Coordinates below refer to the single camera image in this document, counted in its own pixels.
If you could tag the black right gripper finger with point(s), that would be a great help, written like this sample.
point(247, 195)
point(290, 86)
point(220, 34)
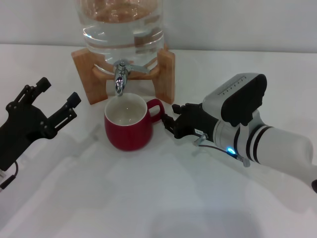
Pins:
point(188, 107)
point(169, 122)

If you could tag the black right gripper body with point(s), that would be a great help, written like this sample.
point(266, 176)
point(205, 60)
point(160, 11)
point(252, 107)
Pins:
point(195, 124)

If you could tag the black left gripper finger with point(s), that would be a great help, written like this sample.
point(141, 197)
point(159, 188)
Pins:
point(70, 106)
point(40, 85)

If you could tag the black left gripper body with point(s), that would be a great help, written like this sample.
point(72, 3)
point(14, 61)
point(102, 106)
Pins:
point(19, 129)

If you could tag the red ceramic cup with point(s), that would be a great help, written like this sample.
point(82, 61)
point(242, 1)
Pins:
point(128, 136)

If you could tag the chrome faucet tap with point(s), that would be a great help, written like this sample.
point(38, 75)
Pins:
point(120, 81)

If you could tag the wooden dispenser stand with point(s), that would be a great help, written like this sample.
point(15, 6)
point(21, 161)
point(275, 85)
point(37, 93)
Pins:
point(84, 74)

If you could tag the clear glass water dispenser jar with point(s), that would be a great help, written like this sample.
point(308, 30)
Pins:
point(119, 37)

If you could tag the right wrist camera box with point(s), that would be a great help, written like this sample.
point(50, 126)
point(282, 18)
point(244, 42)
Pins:
point(240, 99)

